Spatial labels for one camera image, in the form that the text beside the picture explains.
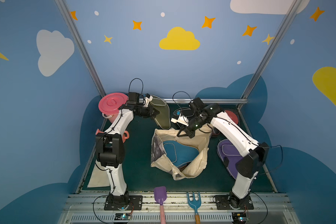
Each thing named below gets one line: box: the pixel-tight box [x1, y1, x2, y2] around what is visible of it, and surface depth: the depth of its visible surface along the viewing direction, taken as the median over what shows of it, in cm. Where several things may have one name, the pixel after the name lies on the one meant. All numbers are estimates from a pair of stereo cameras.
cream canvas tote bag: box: [150, 125, 213, 181], surface depth 71 cm
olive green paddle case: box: [150, 94, 171, 130], surface depth 90 cm
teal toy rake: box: [187, 191, 202, 224], surface depth 75 cm
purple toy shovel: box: [154, 186, 167, 224], surface depth 77 cm
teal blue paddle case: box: [162, 140, 200, 168], surface depth 92 cm
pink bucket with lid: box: [98, 92, 129, 124], surface depth 100 cm
